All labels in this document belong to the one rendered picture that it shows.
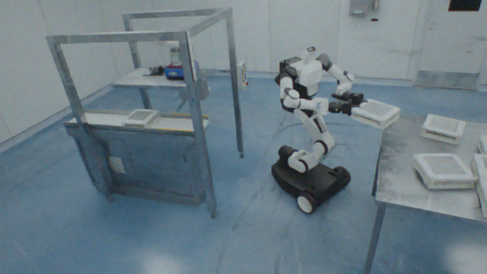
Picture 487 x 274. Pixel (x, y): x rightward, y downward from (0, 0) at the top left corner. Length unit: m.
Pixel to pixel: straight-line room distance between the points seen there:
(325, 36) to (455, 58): 2.06
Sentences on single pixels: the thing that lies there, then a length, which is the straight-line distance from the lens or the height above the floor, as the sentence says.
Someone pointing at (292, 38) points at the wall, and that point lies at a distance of 5.61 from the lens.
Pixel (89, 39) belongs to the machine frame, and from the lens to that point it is 2.46.
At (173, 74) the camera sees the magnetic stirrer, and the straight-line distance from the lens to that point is 2.32.
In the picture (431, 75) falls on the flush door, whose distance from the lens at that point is 5.78.
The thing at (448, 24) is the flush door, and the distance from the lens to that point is 5.60.
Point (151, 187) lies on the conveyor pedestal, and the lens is 3.07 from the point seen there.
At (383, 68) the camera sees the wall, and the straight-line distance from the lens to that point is 5.65.
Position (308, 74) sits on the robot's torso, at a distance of 2.42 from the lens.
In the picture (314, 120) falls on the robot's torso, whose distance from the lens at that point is 2.67.
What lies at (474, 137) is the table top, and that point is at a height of 0.86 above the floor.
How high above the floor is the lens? 2.00
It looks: 30 degrees down
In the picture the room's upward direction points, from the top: 4 degrees counter-clockwise
